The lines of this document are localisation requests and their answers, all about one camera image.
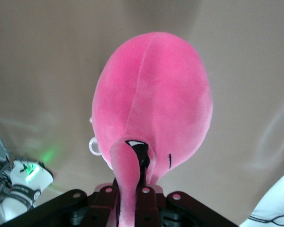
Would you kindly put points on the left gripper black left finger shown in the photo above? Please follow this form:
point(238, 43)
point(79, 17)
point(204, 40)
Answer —
point(73, 208)

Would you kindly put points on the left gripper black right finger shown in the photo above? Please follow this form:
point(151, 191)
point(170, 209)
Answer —
point(180, 212)

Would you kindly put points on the bright pink plush toy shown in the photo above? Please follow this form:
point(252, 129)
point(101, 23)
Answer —
point(156, 94)

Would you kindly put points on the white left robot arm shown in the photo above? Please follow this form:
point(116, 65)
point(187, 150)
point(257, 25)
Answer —
point(32, 183)

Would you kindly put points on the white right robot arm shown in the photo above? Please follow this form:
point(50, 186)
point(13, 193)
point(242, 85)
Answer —
point(274, 201)

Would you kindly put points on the brown table cover mat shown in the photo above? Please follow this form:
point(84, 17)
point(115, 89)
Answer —
point(38, 71)

